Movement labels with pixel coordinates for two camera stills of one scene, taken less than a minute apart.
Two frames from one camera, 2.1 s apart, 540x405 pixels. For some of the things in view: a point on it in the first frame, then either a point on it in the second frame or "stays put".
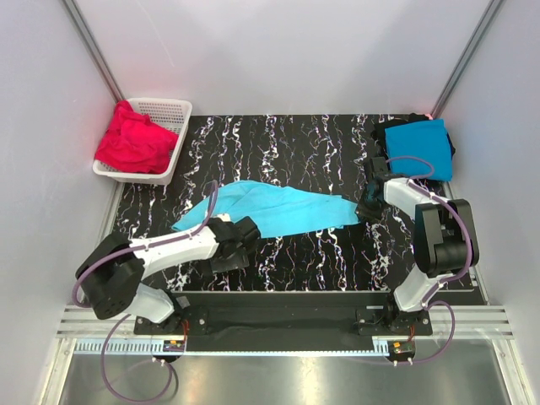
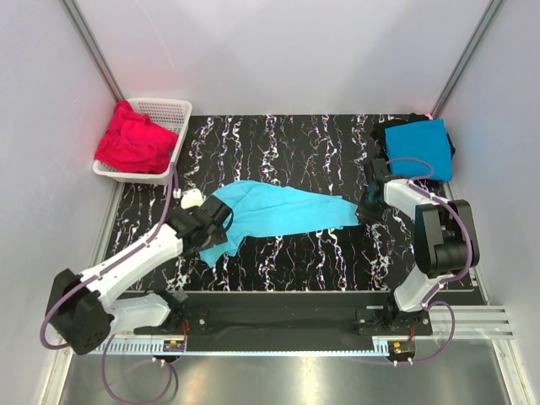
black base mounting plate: x=286 y=321 stays put
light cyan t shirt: x=278 y=210 stays put
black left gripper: x=237 y=261 → x=218 y=237
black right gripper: x=364 y=213 stays put
